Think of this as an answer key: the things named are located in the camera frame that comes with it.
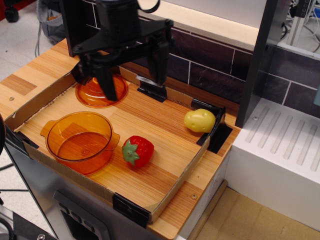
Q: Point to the cardboard fence with black tape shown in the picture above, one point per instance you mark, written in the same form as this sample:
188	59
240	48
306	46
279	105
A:
183	162

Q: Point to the orange transparent pot lid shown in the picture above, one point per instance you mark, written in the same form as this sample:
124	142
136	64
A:
92	95

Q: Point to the grey vertical post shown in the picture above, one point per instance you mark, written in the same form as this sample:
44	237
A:
269	35

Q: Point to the white toy sink drainboard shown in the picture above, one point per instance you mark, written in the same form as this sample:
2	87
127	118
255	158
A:
275	161

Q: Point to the orange transparent plastic pot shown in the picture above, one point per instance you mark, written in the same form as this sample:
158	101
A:
83	141

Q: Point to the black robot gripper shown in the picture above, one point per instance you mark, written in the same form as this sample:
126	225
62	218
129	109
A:
124	37

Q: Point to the red toy strawberry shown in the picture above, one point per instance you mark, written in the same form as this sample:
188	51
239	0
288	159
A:
137	151

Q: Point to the yellow toy potato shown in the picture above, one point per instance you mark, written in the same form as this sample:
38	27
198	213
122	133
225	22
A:
200	120

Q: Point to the grey fabric bag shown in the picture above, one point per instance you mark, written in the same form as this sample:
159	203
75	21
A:
49	15

